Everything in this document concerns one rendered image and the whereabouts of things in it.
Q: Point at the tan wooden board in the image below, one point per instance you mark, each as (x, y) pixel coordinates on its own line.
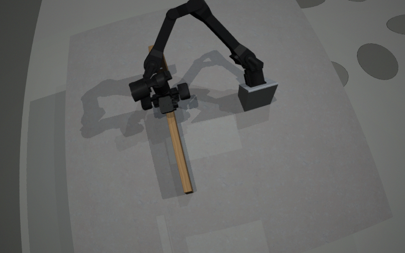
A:
(179, 153)

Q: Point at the dark brown wooden post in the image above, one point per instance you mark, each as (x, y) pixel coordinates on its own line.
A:
(164, 66)

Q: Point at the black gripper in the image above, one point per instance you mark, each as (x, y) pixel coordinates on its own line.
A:
(182, 91)

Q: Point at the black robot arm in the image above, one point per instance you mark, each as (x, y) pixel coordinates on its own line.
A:
(200, 10)

